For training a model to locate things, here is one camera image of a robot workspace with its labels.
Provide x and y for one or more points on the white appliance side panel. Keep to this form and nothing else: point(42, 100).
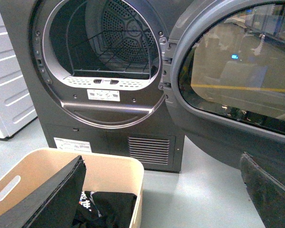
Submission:
point(16, 107)

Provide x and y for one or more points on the beige plastic laundry hamper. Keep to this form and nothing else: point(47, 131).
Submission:
point(43, 172)

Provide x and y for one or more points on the grey round dryer door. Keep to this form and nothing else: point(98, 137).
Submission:
point(226, 81)

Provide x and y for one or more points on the dark grey tumble dryer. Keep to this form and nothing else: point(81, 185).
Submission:
point(93, 69)

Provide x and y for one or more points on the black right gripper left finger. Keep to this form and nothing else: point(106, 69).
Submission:
point(53, 204)

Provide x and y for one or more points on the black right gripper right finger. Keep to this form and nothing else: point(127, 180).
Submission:
point(264, 177)

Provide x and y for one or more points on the black printed t-shirt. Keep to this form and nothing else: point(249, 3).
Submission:
point(98, 209)

